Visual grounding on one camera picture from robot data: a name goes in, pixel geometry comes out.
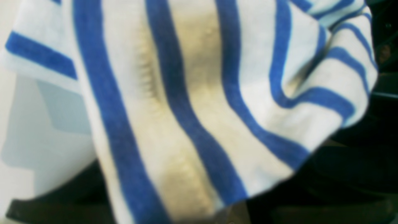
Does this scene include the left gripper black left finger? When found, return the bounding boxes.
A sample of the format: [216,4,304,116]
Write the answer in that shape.
[6,160,116,224]

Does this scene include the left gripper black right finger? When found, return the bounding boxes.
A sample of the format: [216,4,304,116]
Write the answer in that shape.
[246,137,398,224]

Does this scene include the blue white striped T-shirt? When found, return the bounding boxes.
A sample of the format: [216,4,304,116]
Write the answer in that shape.
[1,0,378,224]

